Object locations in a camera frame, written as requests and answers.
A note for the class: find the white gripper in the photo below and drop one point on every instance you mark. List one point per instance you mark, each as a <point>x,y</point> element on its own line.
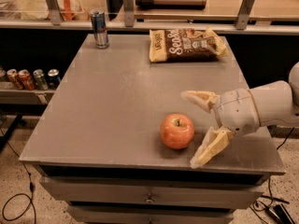
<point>237,112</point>

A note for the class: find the red apple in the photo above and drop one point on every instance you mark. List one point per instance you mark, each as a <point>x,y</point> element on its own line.
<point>177,131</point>

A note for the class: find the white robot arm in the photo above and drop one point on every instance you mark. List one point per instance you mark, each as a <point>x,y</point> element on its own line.
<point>277,103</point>

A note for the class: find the brown chip bag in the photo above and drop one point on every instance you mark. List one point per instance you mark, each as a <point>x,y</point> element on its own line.
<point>185,45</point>

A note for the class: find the orange white snack bag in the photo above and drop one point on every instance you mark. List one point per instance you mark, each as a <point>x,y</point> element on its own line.
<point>72,10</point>

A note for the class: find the round drawer knob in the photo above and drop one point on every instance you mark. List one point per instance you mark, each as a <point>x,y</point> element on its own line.
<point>149,199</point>

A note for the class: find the black power adapter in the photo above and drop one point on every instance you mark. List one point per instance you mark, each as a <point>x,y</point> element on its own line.
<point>281,214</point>

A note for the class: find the grey drawer cabinet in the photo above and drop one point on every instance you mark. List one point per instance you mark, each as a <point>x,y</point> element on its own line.
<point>97,145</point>

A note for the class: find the silver blue energy drink can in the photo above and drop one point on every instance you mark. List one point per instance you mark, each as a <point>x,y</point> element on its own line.
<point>99,28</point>

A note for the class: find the dark blue soda can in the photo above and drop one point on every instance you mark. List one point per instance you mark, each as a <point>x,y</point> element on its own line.
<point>54,77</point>

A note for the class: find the green soda can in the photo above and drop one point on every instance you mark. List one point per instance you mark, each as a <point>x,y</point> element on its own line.
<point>41,82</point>

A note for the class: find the orange soda can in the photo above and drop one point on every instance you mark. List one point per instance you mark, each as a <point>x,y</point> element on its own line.
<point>26,79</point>

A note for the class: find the metal shelf bracket right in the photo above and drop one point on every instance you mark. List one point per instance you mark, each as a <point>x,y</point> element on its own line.
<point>242,18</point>

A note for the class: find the metal shelf bracket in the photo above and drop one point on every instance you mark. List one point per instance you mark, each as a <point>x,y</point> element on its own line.
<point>242,18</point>
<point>129,18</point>
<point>54,12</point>

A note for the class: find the metal shelf bracket middle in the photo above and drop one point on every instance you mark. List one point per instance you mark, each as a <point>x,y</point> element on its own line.
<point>129,18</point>

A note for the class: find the metal shelf bracket left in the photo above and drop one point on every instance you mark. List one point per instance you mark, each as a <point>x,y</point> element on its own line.
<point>54,12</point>

